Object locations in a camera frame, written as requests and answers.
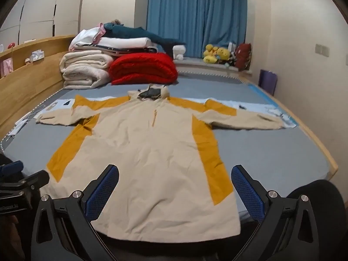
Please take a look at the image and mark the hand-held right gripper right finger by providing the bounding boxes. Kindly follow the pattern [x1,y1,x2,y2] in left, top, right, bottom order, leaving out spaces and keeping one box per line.
[231,164,327,261]

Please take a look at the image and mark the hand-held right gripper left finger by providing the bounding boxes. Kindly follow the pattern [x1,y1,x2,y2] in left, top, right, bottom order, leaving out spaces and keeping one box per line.
[31,164,120,261]

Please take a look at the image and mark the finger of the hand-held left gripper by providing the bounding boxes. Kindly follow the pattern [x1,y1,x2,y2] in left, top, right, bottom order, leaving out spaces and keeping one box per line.
[15,170,51,194]
[0,160,24,180]

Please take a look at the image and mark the beige and mustard hooded jacket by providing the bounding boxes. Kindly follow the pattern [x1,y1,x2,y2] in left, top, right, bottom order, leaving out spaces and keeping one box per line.
[35,84,286,243]

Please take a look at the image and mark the pile of folded clothes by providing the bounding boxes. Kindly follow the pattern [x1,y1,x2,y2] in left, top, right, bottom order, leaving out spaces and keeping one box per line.
[103,22,187,57]

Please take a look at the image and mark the bed with grey sheet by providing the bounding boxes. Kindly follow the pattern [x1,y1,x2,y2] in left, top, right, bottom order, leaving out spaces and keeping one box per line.
[0,71,339,223]

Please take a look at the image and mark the person's dark clothed leg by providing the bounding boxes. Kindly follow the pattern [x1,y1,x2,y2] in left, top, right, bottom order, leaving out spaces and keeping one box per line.
[285,179,346,261]

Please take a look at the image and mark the wooden headboard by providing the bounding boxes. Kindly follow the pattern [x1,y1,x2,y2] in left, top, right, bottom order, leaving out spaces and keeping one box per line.
[0,34,77,142]

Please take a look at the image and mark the light blue printed mat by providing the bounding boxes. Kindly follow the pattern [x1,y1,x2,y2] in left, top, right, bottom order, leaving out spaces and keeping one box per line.
[35,96,299,129]

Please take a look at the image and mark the pink gift bag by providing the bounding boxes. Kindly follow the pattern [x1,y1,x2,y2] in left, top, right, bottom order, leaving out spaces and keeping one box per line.
[0,58,13,78]

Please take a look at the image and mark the tissue box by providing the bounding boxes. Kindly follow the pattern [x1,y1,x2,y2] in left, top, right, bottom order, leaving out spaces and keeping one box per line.
[29,49,44,62]

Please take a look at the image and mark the purple folder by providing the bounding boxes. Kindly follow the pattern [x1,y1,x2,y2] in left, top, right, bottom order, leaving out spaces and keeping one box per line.
[258,69,278,96]

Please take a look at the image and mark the cream fleece folded blanket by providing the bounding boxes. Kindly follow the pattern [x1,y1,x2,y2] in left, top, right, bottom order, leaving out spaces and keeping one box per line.
[59,50,115,90]

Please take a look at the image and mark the red folded blanket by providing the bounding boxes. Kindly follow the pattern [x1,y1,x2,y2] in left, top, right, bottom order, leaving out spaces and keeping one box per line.
[109,52,178,85]

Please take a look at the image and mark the window sill ledge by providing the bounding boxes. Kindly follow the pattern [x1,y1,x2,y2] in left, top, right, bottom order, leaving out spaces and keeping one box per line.
[174,57,253,79]

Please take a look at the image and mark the dark red bag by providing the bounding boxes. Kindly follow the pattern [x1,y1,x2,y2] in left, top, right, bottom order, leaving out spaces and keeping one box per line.
[235,42,252,71]

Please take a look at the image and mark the white quilt with dark trim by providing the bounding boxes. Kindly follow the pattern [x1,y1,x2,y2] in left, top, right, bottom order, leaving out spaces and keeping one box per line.
[71,44,159,57]

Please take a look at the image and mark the white and pink cloth pile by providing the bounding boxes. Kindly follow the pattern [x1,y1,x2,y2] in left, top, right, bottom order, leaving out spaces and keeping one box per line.
[69,24,106,52]

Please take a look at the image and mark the white folded quilt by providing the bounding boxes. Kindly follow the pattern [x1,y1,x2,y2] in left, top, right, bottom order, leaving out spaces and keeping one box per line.
[92,37,153,50]

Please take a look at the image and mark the white plush toy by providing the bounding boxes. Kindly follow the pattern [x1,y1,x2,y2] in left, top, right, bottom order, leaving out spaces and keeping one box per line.
[172,44,187,60]

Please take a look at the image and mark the white wardrobe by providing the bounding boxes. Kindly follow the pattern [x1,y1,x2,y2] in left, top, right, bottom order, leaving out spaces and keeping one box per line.
[0,0,87,45]

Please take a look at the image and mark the blue curtain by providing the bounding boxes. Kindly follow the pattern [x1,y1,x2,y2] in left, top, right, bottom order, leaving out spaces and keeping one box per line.
[146,0,247,59]

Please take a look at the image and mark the white wall switch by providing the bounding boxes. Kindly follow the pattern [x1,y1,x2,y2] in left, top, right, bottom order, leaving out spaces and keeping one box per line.
[315,43,330,57]

